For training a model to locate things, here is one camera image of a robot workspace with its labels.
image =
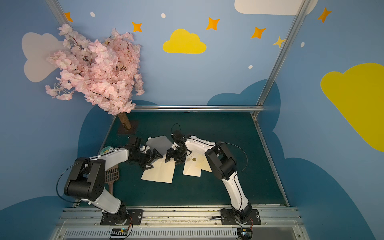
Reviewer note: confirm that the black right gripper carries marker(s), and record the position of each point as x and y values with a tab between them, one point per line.
174	153

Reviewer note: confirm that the grey envelope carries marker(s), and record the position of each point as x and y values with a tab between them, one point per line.
161	144

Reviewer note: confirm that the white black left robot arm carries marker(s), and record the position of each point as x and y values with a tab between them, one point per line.
86	181

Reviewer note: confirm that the aluminium front rail platform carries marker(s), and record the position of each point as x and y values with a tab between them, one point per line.
182	223

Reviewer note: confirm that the aluminium left corner post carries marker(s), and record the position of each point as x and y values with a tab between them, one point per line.
57	11

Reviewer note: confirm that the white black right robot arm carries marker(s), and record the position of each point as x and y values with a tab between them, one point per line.
222	163

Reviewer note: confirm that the left green circuit board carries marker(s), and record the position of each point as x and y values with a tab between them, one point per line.
120	234

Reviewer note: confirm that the aluminium right corner post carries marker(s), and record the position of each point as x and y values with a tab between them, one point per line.
290	38

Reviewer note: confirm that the brown plastic scoop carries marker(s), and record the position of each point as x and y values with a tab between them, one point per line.
111	176

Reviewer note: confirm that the green label plastic jar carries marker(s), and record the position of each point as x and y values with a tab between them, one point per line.
106	150

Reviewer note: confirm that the aluminium corner post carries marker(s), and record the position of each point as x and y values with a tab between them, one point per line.
290	38
57	11

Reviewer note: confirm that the cream paper sheet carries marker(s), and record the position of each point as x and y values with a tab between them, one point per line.
162	172

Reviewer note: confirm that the cream envelope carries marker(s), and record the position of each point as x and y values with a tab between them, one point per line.
202	163

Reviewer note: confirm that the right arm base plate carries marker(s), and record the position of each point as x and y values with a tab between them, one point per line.
232	217

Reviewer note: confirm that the green circuit board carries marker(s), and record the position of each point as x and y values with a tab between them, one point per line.
244	233
120	234

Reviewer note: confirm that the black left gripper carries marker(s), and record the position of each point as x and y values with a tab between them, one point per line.
145	156

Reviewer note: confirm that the brown artificial tree trunk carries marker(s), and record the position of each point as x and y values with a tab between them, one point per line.
125	121

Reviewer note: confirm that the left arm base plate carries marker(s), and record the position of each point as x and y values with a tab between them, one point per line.
129	217

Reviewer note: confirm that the right green circuit board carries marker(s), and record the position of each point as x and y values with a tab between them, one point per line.
244	233

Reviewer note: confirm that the aluminium back frame rail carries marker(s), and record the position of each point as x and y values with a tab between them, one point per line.
153	108

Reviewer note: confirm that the pink cherry blossom tree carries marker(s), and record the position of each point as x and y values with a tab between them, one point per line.
107	72

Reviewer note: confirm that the white envelope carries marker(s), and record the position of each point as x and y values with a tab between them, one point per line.
190	166

